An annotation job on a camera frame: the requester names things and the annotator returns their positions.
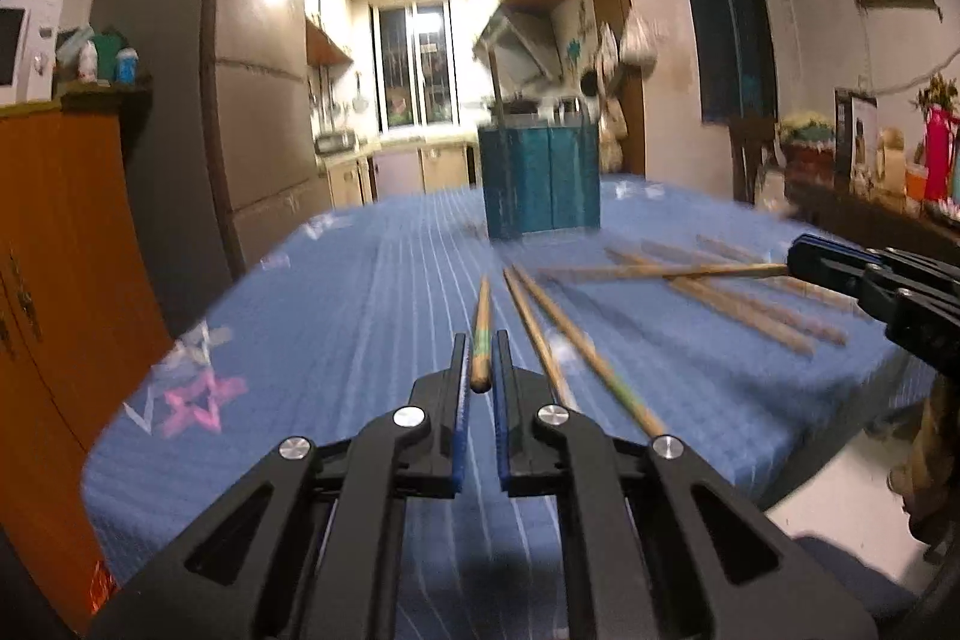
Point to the white microwave oven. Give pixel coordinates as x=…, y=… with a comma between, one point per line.
x=22, y=48

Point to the blue star-print tablecloth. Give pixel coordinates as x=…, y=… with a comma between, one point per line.
x=375, y=280

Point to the orange cup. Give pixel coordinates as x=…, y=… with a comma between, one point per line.
x=916, y=183

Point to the white hanging plastic bag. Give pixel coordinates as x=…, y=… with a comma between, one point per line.
x=639, y=40

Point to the beige sink counter cabinets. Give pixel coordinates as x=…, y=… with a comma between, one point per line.
x=349, y=179

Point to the white medicine bottle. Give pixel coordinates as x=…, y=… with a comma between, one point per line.
x=88, y=64

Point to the blue utensil holder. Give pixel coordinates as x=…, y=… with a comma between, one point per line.
x=536, y=183

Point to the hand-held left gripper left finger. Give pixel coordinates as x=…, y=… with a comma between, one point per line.
x=461, y=434

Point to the flower bouquet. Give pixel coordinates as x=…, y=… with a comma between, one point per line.
x=937, y=93

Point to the orange wooden cabinet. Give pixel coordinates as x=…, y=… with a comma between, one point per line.
x=67, y=280

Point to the hanging cloth bags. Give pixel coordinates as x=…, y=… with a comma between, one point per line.
x=611, y=130

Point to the blue-label white jar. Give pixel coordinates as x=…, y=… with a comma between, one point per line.
x=126, y=66

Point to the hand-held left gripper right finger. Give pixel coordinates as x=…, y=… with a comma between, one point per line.
x=502, y=434

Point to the metal range hood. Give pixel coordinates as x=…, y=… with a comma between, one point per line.
x=517, y=51

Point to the dark side table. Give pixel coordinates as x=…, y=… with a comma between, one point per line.
x=847, y=212

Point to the dark curtained window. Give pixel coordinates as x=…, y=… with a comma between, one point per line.
x=724, y=18

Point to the red thermos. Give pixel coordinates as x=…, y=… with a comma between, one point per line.
x=939, y=156

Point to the brown refrigerator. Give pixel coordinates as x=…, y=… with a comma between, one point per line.
x=255, y=123

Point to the kitchen window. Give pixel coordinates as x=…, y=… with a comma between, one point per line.
x=415, y=66

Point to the dark wooden chair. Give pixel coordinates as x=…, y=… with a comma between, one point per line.
x=752, y=156

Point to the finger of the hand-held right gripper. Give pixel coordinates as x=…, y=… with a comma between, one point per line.
x=825, y=272
x=832, y=244

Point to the green box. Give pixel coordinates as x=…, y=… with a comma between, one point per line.
x=112, y=44

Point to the standing photo frame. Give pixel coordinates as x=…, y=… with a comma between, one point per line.
x=855, y=138

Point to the wooden chopstick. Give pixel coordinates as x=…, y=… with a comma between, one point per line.
x=675, y=271
x=787, y=309
x=534, y=332
x=481, y=340
x=720, y=305
x=592, y=351
x=727, y=249

